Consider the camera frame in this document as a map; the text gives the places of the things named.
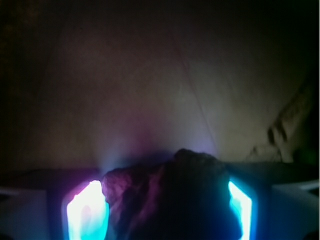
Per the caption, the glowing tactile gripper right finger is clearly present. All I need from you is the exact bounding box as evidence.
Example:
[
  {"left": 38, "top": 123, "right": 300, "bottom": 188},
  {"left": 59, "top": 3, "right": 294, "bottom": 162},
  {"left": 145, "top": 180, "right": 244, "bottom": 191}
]
[{"left": 227, "top": 162, "right": 320, "bottom": 240}]

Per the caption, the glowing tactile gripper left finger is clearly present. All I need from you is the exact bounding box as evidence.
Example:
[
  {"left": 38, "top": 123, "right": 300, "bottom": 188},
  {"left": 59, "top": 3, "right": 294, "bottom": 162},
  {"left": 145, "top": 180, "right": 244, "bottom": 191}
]
[{"left": 0, "top": 169, "right": 109, "bottom": 240}]

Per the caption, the brown rough rock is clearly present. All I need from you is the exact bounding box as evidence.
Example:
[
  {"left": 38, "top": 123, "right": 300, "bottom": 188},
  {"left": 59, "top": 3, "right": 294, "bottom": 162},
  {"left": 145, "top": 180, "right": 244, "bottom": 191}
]
[{"left": 102, "top": 149, "right": 243, "bottom": 240}]

